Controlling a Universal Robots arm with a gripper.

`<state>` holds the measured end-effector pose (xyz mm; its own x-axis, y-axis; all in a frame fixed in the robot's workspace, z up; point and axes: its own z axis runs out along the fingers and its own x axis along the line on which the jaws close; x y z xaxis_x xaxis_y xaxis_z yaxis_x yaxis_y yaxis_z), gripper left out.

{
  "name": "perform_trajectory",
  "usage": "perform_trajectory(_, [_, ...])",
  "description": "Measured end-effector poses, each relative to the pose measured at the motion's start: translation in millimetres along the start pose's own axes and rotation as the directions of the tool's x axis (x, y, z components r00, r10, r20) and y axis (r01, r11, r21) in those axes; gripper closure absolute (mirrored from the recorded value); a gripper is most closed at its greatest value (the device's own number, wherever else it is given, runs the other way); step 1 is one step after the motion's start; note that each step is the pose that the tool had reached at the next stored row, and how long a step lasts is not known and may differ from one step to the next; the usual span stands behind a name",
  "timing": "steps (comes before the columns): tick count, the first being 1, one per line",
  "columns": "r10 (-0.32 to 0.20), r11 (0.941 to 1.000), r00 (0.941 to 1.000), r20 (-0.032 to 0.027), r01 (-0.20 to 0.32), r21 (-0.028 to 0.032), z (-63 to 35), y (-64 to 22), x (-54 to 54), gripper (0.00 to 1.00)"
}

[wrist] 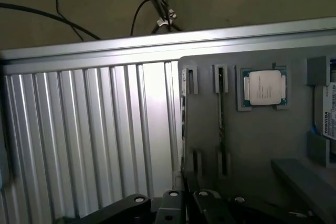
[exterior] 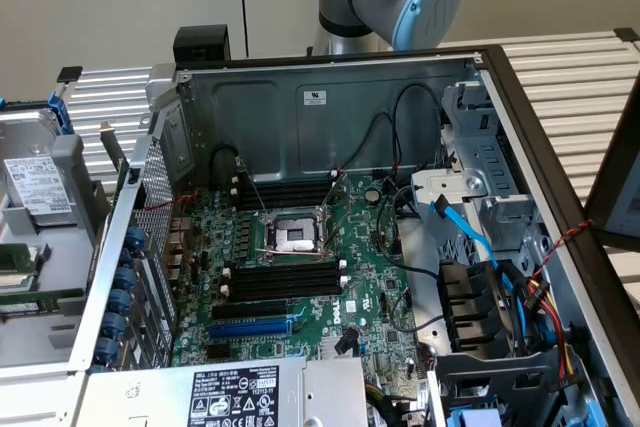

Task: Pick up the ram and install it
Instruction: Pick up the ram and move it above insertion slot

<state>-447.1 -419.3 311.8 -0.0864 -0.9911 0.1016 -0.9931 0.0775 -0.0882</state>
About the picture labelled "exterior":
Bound green RAM stick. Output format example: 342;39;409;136
0;242;42;278
0;288;87;322

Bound silver power supply unit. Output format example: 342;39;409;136
74;357;369;427

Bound hard disk with white label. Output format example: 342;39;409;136
0;107;77;229

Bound blue expansion slot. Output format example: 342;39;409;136
208;315;295;342

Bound black connector plug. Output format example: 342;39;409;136
333;329;360;356

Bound black yellow supply wires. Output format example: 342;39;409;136
364;382;431;427

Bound dark framed monitor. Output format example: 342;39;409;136
582;81;640;251

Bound grey arched wire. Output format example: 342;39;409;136
342;111;401;173

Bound thin red wire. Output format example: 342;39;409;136
134;188;206;268

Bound open grey PC case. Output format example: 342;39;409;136
67;44;640;427

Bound blue card retention clip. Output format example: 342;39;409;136
103;312;130;337
109;289;134;313
118;265;141;289
96;336;122;364
124;226;151;258

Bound short black expansion slot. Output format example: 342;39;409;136
204;344;240;361

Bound silver socket cover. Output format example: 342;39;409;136
317;170;352;248

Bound blue SATA wire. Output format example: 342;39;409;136
430;194;531;328

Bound black plastic fan shroud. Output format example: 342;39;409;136
436;259;526;356

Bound thick black wire loop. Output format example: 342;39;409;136
208;144;241;196

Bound black box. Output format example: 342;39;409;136
172;25;232;66

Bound blue plastic latch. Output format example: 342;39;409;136
447;407;501;427

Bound long black expansion slot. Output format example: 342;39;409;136
211;298;290;322

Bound tall black looped wire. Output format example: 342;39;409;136
391;83;447;183

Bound black wire across motherboard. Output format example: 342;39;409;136
375;184;444;281

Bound thin metal locking lever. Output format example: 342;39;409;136
255;245;335;258
232;155;271;221

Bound blue plastic disk bracket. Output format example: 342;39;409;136
47;90;76;138

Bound red black twisted wire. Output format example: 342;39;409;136
529;218;596;288

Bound grey metal disk bay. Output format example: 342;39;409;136
409;80;544;261

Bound CPU socket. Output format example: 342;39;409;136
257;209;334;263

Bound dark grey plastic bracket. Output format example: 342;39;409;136
432;349;589;427

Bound graphics card with metal bracket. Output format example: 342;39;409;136
98;120;132;208

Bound grey parts rack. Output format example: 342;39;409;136
0;134;114;371

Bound coloured power wire bundle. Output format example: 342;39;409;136
519;266;581;393

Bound green Dell motherboard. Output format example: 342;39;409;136
172;174;436;398

